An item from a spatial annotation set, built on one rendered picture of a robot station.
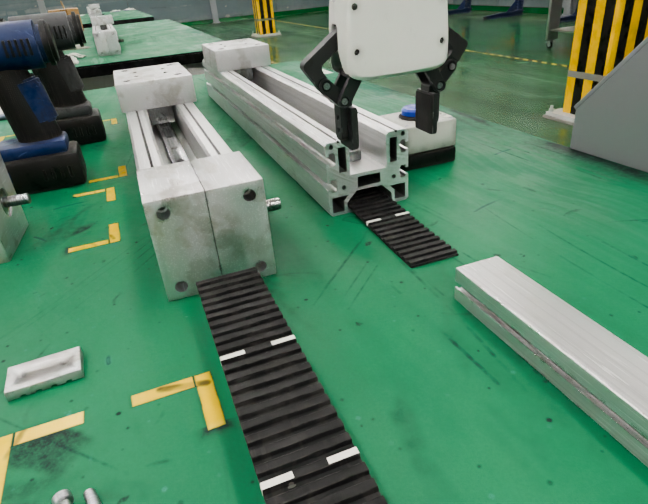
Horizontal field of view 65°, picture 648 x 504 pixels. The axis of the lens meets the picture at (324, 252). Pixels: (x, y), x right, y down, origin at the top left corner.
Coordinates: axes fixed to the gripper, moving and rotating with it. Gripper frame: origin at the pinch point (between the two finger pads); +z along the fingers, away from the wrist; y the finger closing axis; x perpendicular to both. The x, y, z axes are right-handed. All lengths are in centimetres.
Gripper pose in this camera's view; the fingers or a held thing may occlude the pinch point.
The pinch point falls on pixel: (388, 126)
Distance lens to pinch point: 51.6
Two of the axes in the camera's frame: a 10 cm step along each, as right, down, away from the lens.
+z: 0.8, 8.7, 4.8
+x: -3.6, -4.3, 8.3
